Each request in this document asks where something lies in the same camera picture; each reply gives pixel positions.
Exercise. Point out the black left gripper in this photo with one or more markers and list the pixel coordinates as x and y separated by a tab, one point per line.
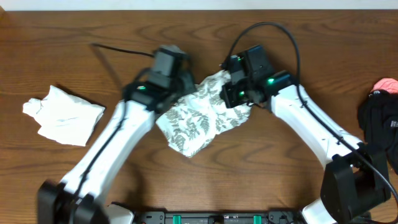
187	75

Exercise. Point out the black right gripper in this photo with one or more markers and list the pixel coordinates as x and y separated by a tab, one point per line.
227	93

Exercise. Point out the white fern print dress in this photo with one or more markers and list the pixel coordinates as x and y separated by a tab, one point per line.
195	119

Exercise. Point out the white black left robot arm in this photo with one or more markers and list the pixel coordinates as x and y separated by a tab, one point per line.
81	194

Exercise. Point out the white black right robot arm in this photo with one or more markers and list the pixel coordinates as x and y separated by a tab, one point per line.
354	172

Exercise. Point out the white folded shirt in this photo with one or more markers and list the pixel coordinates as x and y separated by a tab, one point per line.
64	118

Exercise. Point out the black garment with label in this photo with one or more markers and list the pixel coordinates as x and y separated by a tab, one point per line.
377	117

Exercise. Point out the pink cloth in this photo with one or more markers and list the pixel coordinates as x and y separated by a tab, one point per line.
387	84

